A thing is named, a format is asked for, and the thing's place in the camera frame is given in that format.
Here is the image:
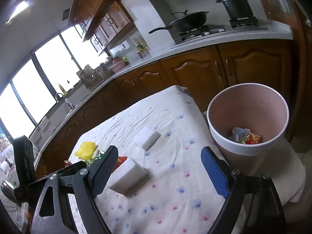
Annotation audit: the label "yellow sponge cloth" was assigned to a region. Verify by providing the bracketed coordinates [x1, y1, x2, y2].
[74, 142, 97, 161]

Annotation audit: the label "black stock pot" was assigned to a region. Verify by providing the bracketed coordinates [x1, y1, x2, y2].
[216, 0, 253, 20]

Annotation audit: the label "green snack wrapper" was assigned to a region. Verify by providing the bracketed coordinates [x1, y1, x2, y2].
[85, 150, 105, 167]

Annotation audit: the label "red snack bag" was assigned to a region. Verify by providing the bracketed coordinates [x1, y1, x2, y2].
[245, 132, 263, 145]

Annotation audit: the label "yellow dish soap bottle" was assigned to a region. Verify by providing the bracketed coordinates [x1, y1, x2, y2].
[58, 84, 68, 96]

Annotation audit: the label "floral white tablecloth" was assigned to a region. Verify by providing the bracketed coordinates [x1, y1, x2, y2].
[74, 86, 224, 233]

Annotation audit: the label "condiment bottles set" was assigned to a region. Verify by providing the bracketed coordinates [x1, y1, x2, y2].
[135, 39, 150, 59]

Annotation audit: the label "lower wooden cabinets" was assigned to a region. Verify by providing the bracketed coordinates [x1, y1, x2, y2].
[36, 39, 297, 177]

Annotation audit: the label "upper wooden cabinets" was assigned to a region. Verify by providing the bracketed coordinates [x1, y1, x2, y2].
[69, 0, 135, 54]

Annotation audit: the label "orange snack wrapper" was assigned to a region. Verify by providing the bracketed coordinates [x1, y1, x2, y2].
[114, 156, 128, 170]

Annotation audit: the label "crushed red metal can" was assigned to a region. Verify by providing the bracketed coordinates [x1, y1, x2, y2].
[64, 160, 72, 168]

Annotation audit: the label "kitchen faucet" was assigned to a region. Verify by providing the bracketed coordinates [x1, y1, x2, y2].
[54, 92, 74, 110]

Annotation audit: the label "pink basin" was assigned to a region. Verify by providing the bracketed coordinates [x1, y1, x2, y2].
[109, 58, 126, 74]

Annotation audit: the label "black wok with lid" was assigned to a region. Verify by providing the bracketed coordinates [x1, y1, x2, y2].
[149, 10, 208, 34]

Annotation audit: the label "gas stove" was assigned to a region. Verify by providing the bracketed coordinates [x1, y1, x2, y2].
[171, 16, 269, 49]

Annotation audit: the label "white foam block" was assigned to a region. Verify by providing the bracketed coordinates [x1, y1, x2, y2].
[133, 126, 161, 151]
[107, 157, 147, 195]

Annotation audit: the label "wooden cabinets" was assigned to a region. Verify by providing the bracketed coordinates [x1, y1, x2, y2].
[36, 39, 297, 177]
[69, 0, 135, 54]

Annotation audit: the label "person's left hand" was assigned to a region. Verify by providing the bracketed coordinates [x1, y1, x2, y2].
[24, 206, 35, 225]

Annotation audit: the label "silver wrapper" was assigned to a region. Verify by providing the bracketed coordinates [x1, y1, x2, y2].
[228, 127, 251, 144]

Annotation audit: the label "pink white trash bin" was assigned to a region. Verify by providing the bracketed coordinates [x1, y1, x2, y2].
[207, 83, 289, 156]

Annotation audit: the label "dish rack with utensils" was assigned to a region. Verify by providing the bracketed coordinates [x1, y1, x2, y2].
[76, 65, 110, 90]

